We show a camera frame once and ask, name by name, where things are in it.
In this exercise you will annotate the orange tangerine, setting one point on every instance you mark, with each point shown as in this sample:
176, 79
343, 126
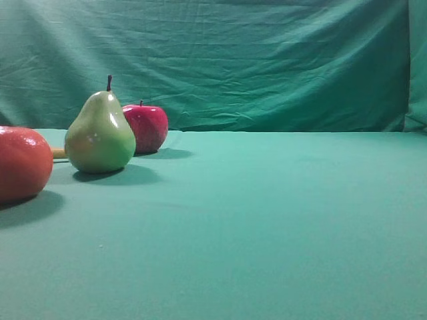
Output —
26, 163

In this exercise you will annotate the red apple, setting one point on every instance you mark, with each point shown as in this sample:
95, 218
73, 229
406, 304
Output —
149, 125

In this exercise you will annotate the green pear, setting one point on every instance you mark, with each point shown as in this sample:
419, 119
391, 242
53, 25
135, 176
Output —
100, 139

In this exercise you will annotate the green backdrop cloth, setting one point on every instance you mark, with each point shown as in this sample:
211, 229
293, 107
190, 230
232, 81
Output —
220, 65

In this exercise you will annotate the yellow banana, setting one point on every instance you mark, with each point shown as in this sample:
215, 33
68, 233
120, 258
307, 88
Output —
58, 153

